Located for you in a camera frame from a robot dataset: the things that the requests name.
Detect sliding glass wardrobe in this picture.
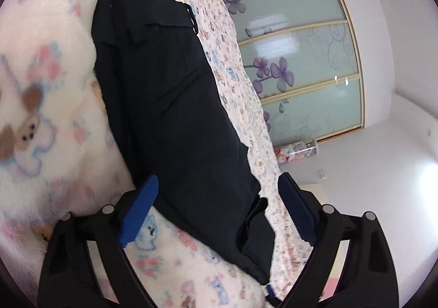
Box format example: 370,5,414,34
223,0,365,147

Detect floral bed sheet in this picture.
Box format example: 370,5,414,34
128,0,312,307

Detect wall socket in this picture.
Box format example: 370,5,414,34
317,169,327,180

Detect stuffed toys basket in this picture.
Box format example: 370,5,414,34
275,140,318,164

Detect fleece animal print blanket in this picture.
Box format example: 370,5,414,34
0,0,275,308

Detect black pants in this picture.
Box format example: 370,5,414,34
91,0,275,284

